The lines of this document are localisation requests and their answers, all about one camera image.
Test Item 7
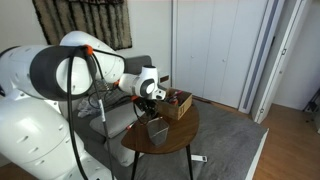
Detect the dark grey sofa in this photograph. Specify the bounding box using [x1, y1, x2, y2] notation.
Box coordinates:
[68, 54, 153, 180]

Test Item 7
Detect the grey flat cushion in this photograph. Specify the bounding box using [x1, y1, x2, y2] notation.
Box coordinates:
[103, 129, 145, 168]

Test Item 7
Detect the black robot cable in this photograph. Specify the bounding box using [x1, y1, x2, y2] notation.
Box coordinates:
[66, 46, 128, 180]

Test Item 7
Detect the dark metal stand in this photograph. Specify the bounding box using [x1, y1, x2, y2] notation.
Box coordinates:
[302, 87, 320, 134]

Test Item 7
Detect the shaggy brown wall hanging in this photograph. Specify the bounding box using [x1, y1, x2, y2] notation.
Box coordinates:
[31, 0, 133, 52]

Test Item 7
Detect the white wardrobe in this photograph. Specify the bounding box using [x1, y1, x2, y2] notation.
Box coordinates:
[171, 0, 269, 109]

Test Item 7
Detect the grey piped cushion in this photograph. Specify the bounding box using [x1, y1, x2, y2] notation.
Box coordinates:
[89, 102, 143, 139]

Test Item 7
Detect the crumpled grey cloth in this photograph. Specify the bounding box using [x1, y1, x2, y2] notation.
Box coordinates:
[77, 97, 101, 119]

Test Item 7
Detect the grey carpet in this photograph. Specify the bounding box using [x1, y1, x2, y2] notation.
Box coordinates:
[131, 99, 269, 180]

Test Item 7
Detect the brown wooden box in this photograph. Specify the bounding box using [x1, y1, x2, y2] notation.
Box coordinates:
[156, 87, 194, 121]

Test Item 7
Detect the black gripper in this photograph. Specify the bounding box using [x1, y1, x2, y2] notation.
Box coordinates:
[134, 98, 159, 121]

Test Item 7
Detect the white remote control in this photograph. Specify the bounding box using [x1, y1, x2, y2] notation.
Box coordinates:
[190, 154, 208, 163]

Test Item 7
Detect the round wooden side table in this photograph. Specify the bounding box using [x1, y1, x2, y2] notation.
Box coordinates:
[120, 99, 201, 180]

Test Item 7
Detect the white sliding door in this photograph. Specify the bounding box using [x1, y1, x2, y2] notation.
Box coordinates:
[238, 0, 309, 125]

